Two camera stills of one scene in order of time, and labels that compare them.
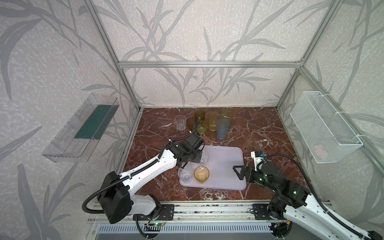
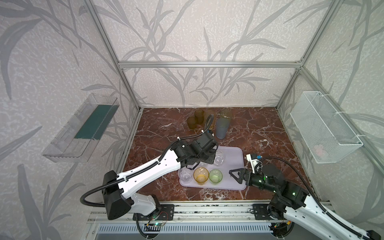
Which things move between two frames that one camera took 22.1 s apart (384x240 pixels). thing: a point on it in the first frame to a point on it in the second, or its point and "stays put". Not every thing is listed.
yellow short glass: (201, 173) stays put
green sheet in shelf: (95, 123) stays put
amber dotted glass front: (191, 122) stays put
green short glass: (202, 127) to (215, 176)
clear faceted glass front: (185, 174) stays put
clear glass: (180, 121) to (219, 158)
